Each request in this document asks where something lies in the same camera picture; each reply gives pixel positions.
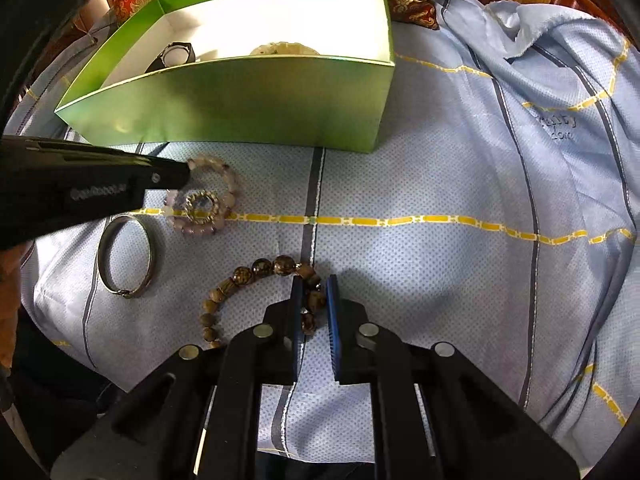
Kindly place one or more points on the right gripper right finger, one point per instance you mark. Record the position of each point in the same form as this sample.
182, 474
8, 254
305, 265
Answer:
435, 415

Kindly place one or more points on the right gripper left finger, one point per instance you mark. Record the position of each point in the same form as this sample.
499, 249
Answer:
196, 415

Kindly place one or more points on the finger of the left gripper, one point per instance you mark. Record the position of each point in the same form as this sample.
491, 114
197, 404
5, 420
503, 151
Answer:
160, 173

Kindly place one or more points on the silver metal bangle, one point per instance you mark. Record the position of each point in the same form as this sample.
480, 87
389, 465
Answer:
126, 256

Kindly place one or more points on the person's left hand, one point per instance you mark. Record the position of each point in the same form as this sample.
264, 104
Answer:
10, 301

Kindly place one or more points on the black wristwatch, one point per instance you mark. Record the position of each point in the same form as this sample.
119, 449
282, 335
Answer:
175, 54

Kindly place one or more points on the white chunky wristwatch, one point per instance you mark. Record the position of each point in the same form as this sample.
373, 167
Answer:
284, 48

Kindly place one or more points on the green cardboard box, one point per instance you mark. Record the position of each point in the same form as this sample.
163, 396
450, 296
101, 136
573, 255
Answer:
335, 99

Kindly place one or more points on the light blue plaid cloth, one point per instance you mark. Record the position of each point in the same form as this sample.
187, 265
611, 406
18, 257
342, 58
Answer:
500, 212

